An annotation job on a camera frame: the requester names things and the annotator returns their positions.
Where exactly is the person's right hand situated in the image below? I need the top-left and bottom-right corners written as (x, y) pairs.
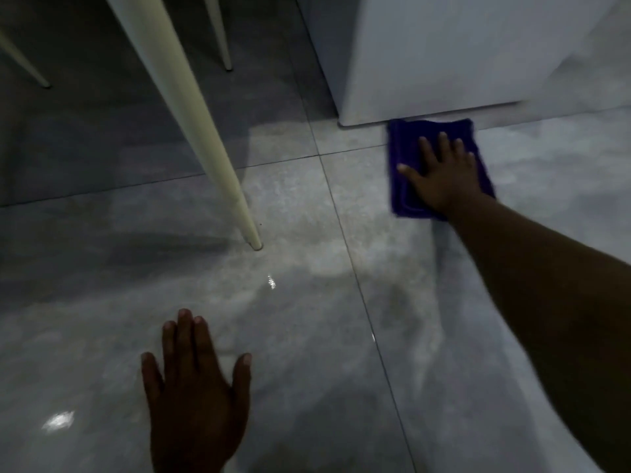
top-left (397, 132), bottom-right (486, 220)

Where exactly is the person's left hand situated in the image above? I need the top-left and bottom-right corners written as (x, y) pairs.
top-left (140, 308), bottom-right (252, 473)

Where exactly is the purple cleaning cloth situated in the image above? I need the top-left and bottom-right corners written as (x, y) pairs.
top-left (387, 118), bottom-right (497, 222)

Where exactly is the person's right forearm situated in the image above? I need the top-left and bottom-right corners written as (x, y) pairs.
top-left (447, 194), bottom-right (631, 473)

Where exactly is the white cabinet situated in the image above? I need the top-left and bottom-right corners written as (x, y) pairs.
top-left (295, 0), bottom-right (623, 127)

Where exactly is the thick cream table leg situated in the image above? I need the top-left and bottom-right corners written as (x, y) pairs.
top-left (104, 0), bottom-right (264, 252)

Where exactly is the thin cream table leg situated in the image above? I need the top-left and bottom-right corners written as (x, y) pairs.
top-left (202, 0), bottom-right (234, 72)
top-left (0, 30), bottom-right (52, 89)

